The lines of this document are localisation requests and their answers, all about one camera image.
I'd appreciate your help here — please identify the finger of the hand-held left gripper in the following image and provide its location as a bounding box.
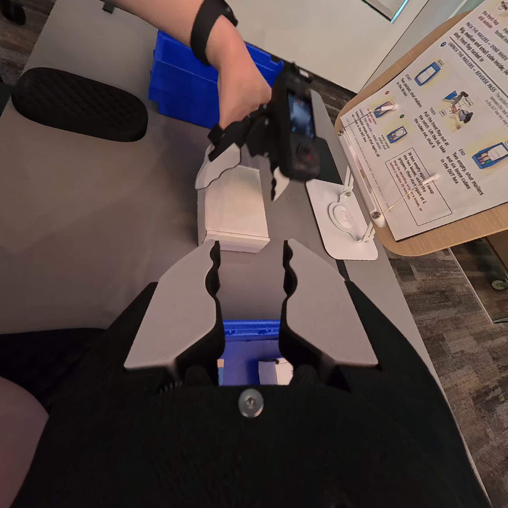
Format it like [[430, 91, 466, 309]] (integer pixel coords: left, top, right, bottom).
[[194, 143, 243, 190], [271, 166, 297, 202]]

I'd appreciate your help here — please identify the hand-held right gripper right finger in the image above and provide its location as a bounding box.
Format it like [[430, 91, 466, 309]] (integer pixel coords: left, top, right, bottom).
[[279, 239, 380, 368]]

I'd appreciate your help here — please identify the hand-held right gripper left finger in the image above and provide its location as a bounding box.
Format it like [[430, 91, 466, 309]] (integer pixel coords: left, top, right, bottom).
[[123, 239, 226, 370]]

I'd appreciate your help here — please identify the white cardboard mailer box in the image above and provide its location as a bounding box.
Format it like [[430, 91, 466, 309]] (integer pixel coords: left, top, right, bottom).
[[258, 357, 294, 386], [197, 166, 271, 254]]

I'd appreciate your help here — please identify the blue plastic bin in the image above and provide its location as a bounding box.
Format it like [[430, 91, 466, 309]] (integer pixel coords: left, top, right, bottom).
[[148, 30, 285, 130], [217, 319, 295, 386]]

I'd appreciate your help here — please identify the person's left forearm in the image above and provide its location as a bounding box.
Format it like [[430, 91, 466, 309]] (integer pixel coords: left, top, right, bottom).
[[113, 0, 217, 44]]

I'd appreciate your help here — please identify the person's left hand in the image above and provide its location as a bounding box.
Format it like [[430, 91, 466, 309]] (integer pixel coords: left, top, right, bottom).
[[206, 24, 274, 129]]

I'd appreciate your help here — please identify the white document stand base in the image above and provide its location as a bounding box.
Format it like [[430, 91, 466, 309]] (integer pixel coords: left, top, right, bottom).
[[306, 179, 378, 261]]

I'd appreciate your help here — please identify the clear document ledge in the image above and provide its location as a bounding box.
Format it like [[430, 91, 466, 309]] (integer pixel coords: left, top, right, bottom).
[[337, 127, 387, 229]]

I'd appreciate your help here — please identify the dark cloth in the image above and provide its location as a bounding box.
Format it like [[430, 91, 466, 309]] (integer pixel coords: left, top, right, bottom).
[[0, 327, 110, 413]]

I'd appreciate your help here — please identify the instruction sheet on wooden board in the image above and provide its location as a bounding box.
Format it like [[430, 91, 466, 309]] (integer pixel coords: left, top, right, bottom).
[[334, 11, 508, 256]]

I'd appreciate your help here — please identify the black chair armrest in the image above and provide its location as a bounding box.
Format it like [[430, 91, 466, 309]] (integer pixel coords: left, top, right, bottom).
[[11, 67, 148, 143]]

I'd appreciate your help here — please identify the printed instruction sheet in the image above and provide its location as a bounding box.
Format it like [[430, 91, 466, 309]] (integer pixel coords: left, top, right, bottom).
[[340, 0, 508, 242]]

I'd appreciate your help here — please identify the black wrist strap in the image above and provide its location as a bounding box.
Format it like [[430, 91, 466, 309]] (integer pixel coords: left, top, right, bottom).
[[190, 0, 239, 67]]

